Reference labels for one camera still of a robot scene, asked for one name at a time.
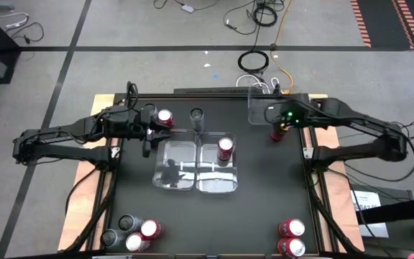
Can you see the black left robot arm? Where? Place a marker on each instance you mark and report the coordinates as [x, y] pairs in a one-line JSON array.
[[67, 154]]

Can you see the black table frame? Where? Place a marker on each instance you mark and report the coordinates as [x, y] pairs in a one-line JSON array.
[[210, 96]]

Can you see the white paper sheet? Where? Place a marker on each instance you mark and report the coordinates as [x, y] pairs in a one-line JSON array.
[[368, 212]]

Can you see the black diagonal frame strut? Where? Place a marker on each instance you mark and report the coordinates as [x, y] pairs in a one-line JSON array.
[[329, 216], [95, 216]]

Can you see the black cart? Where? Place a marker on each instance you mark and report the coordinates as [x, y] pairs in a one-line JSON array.
[[401, 216]]

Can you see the grey power adapter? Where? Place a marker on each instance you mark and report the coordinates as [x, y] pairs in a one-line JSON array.
[[188, 8]]

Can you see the red cans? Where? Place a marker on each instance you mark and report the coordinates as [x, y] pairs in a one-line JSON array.
[[291, 247]]

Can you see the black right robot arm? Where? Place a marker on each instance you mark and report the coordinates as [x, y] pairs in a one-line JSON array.
[[354, 153]]

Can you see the red Coca-Cola can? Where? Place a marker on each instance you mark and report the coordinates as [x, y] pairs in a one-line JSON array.
[[225, 147], [165, 118]]

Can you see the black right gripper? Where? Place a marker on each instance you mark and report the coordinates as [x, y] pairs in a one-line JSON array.
[[286, 115]]

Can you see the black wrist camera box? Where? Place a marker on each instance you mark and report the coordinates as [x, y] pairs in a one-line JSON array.
[[146, 116]]

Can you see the black power strip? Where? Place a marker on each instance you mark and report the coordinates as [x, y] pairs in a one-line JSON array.
[[216, 90]]

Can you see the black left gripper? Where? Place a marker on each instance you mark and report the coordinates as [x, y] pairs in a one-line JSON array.
[[144, 131]]

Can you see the wooden table base board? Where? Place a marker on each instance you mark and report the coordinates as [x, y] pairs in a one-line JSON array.
[[101, 102]]

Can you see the silver metal bracket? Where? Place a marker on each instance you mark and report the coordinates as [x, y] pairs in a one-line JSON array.
[[114, 153], [307, 153]]

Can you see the clear plastic bin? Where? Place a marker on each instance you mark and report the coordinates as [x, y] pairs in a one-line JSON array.
[[257, 108], [216, 176], [174, 169]]

